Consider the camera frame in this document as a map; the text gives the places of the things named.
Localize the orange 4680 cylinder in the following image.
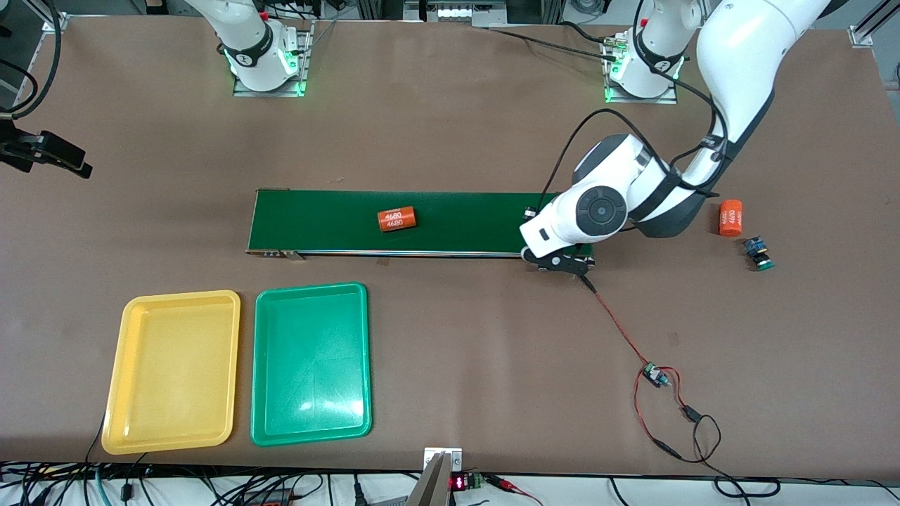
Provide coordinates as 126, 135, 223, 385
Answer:
377, 206, 418, 233
718, 200, 744, 238

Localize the green mushroom push button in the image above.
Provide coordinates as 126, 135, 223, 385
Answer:
744, 237, 776, 273

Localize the white equipment box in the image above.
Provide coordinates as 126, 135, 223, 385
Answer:
404, 0, 508, 27

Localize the green conveyor belt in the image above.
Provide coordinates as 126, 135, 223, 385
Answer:
245, 188, 597, 273

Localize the yellow plastic tray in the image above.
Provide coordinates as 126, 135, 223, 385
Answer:
101, 289, 242, 456

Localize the green plastic tray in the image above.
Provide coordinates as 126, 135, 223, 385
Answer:
250, 281, 373, 448

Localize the red clip lead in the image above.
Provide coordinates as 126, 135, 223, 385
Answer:
484, 474, 544, 506

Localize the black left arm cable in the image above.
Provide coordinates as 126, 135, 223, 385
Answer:
538, 74, 728, 212

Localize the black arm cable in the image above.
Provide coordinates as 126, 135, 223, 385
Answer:
538, 74, 728, 212
0, 0, 64, 117

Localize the red black conveyor wire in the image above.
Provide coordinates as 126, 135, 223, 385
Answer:
577, 271, 653, 369

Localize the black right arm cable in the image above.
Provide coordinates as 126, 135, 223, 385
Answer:
0, 0, 64, 117

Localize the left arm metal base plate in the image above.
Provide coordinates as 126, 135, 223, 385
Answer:
603, 35, 680, 105

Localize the long black cable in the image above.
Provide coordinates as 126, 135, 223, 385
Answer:
484, 21, 614, 63

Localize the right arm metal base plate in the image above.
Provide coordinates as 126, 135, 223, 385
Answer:
232, 21, 315, 98

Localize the red black looped wire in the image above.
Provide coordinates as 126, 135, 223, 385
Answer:
632, 365, 783, 498

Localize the thin black cable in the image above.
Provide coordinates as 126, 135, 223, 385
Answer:
83, 412, 108, 466

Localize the grey metal camera bracket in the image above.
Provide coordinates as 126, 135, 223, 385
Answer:
404, 446, 465, 506

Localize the teal cable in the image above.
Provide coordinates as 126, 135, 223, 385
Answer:
90, 467, 115, 506

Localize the black cable with plug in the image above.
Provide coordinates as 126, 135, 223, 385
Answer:
116, 453, 152, 503

